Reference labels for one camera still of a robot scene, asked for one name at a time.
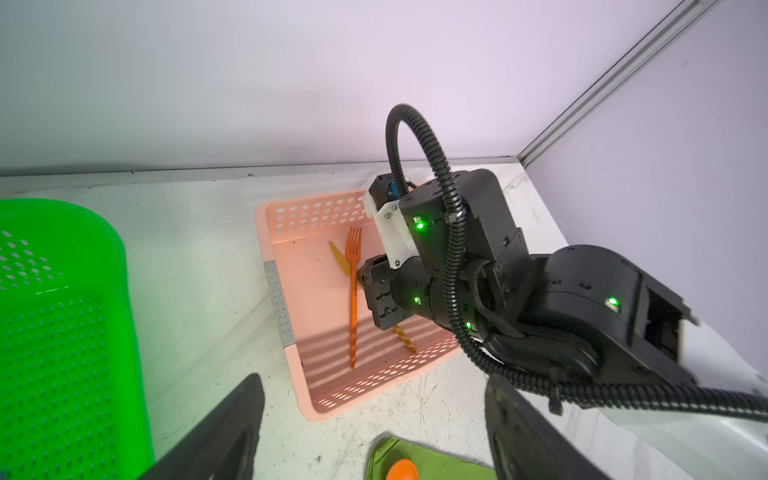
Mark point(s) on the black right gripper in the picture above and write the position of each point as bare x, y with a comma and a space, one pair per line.
395, 295

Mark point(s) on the orange plastic fork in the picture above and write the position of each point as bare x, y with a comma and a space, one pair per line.
353, 254

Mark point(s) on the orange plastic spoon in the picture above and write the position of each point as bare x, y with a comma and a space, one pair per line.
403, 469

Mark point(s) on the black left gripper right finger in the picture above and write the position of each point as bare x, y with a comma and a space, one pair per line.
524, 445

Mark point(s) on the bright green plastic basket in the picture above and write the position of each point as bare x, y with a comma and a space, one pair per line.
72, 397

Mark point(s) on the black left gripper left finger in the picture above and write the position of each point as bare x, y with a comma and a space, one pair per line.
224, 444

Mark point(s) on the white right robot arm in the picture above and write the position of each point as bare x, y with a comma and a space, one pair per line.
581, 325

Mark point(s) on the aluminium frame post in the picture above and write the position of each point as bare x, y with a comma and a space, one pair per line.
664, 33

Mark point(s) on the green paper napkin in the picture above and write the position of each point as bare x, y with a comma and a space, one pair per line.
429, 464

